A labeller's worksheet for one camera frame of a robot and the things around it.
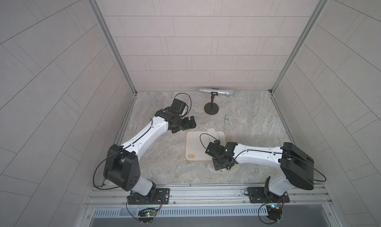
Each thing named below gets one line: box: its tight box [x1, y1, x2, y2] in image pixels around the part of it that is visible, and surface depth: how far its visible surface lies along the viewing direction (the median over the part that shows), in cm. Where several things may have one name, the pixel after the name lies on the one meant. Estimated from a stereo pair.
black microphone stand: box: [203, 91, 220, 115], surface depth 107 cm
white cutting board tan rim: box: [185, 130, 227, 162], surface depth 86 cm
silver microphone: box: [198, 88, 236, 97], surface depth 92 cm
